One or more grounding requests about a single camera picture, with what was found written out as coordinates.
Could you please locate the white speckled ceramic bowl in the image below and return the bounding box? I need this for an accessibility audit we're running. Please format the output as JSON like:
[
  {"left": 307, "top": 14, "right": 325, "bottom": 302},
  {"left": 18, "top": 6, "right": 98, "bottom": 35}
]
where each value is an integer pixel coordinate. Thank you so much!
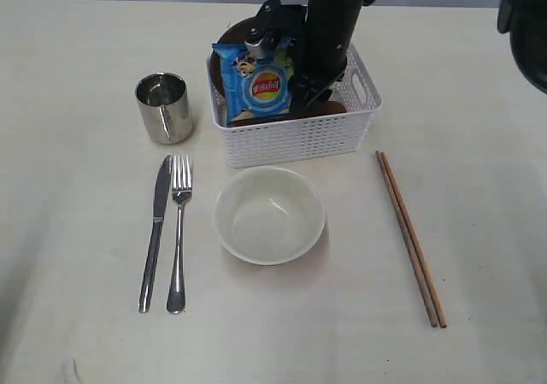
[{"left": 212, "top": 166, "right": 326, "bottom": 266}]

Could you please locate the blue potato chips bag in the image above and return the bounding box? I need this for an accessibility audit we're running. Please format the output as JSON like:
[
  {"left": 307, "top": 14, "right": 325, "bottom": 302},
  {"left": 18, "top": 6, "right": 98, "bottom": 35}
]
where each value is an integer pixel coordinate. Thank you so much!
[{"left": 213, "top": 38, "right": 294, "bottom": 127}]

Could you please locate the silver foil packet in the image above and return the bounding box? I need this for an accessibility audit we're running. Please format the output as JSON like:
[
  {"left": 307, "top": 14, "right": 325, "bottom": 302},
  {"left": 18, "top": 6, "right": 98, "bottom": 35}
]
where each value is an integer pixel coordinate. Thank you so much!
[{"left": 135, "top": 72, "right": 194, "bottom": 145}]

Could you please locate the brown wooden spoon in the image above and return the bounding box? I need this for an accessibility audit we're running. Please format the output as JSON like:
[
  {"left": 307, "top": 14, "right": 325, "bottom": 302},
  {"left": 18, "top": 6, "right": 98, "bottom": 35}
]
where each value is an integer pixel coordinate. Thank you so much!
[{"left": 229, "top": 100, "right": 347, "bottom": 127}]

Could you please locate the white plastic lattice basket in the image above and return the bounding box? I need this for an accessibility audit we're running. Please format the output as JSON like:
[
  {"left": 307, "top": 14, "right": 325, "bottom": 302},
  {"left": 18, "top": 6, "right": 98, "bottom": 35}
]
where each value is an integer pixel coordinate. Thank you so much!
[{"left": 206, "top": 44, "right": 382, "bottom": 168}]

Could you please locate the brown wooden chopstick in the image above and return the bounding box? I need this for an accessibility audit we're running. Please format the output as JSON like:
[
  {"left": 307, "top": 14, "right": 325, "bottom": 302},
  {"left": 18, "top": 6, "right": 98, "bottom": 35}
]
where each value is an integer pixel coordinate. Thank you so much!
[
  {"left": 379, "top": 151, "right": 448, "bottom": 328},
  {"left": 375, "top": 151, "right": 439, "bottom": 328}
]

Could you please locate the silver metal fork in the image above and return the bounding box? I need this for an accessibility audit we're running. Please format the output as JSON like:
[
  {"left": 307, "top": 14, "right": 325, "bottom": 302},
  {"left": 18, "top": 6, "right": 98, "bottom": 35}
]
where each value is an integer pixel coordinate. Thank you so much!
[{"left": 166, "top": 155, "right": 192, "bottom": 314}]

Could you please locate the silver metal table knife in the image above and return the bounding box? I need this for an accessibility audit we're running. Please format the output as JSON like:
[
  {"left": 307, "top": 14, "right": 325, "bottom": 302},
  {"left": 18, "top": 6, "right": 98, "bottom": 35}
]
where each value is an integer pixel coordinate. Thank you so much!
[{"left": 138, "top": 155, "right": 172, "bottom": 313}]

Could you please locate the dark brown round plate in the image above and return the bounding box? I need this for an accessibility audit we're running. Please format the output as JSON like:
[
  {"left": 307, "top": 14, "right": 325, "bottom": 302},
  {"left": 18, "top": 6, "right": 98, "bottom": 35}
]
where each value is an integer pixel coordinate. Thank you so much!
[{"left": 209, "top": 17, "right": 254, "bottom": 97}]

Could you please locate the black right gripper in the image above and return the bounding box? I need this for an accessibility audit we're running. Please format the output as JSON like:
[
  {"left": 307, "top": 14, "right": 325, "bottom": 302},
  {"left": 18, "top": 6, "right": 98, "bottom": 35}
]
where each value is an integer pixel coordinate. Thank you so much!
[{"left": 291, "top": 0, "right": 363, "bottom": 106}]

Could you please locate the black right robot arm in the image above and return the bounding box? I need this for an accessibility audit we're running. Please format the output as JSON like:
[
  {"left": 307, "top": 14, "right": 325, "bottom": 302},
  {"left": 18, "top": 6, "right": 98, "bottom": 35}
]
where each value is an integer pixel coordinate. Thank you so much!
[{"left": 291, "top": 0, "right": 546, "bottom": 109}]

